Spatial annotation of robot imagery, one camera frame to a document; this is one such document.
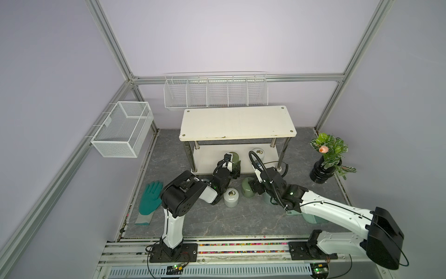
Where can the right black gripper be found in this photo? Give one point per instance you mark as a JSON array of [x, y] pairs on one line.
[[255, 185]]

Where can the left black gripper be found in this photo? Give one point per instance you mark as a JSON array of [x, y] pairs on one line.
[[236, 173]]

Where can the large green tea canister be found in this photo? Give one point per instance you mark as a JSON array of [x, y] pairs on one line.
[[247, 190]]

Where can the small green tea canister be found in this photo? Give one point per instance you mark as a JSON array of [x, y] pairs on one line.
[[235, 158]]

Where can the large white tea canister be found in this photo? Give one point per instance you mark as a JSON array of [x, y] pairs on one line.
[[231, 197]]

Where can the small white tea canister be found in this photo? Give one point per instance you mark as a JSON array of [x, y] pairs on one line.
[[259, 152]]

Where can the large light blue tea canister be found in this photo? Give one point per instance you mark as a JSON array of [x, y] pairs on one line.
[[269, 200]]

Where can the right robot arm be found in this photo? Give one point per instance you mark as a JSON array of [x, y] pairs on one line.
[[373, 232]]

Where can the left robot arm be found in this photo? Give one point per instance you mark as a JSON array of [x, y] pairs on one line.
[[184, 191]]

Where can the white two-tier shelf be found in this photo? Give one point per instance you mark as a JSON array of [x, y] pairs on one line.
[[209, 133]]

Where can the potted plant with pink flower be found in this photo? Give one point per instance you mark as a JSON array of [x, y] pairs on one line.
[[332, 150]]

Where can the green rubber glove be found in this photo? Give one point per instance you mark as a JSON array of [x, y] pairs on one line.
[[150, 201]]

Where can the white mesh basket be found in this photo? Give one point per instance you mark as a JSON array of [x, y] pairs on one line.
[[123, 132]]

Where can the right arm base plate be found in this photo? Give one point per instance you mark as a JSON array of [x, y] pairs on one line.
[[303, 251]]

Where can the white slotted cable duct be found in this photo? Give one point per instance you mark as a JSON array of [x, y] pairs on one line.
[[205, 271]]

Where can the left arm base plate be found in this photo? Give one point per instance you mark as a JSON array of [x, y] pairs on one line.
[[161, 253]]

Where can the white wire divided basket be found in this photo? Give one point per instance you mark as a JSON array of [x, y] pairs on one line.
[[216, 91]]

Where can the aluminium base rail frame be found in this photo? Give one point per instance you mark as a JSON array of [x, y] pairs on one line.
[[240, 251]]

